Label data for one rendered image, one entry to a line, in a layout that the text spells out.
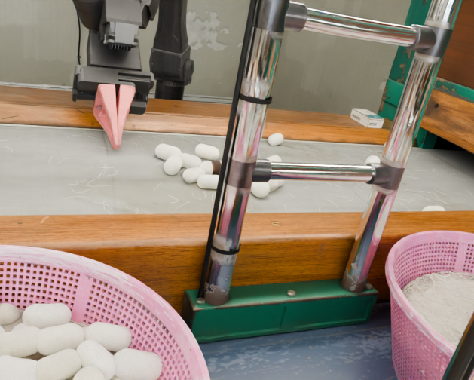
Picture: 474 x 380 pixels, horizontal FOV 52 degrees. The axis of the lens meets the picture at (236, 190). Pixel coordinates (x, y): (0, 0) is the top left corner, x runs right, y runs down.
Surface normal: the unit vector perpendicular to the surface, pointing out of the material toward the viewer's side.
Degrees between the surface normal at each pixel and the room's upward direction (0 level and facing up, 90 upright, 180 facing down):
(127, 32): 76
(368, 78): 90
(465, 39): 90
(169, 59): 102
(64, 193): 0
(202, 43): 90
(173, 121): 45
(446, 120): 67
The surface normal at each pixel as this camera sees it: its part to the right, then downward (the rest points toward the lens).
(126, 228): 0.18, -0.90
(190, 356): -0.83, -0.23
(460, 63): -0.92, -0.01
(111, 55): 0.36, -0.40
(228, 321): 0.35, 0.44
